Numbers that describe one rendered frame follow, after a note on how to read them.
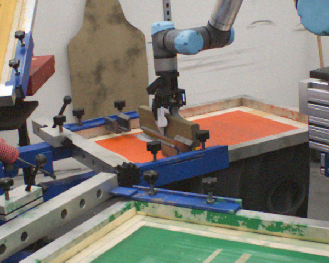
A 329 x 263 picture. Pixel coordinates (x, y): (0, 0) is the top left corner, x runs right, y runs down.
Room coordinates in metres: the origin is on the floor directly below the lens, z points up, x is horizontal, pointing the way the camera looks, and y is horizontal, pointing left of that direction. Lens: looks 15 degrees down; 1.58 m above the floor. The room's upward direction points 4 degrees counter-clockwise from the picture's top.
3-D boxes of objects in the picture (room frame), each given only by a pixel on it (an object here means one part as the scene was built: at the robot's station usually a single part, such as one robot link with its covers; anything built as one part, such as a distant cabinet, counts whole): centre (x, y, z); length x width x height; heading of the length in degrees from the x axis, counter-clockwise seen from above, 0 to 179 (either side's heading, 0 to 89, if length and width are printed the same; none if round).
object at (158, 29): (2.12, -0.02, 1.30); 0.09 x 0.08 x 0.11; 35
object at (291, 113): (2.20, -0.12, 0.97); 0.79 x 0.58 x 0.04; 118
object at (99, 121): (2.34, 0.23, 0.98); 0.30 x 0.05 x 0.07; 118
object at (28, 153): (1.94, 0.38, 1.02); 0.17 x 0.06 x 0.05; 118
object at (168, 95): (2.12, -0.02, 1.14); 0.09 x 0.08 x 0.12; 28
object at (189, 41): (2.05, -0.09, 1.30); 0.11 x 0.11 x 0.08; 35
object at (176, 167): (1.85, -0.04, 0.98); 0.30 x 0.05 x 0.07; 118
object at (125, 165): (1.68, 0.11, 1.02); 0.07 x 0.06 x 0.07; 118
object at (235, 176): (2.07, -0.25, 0.79); 0.46 x 0.09 x 0.33; 118
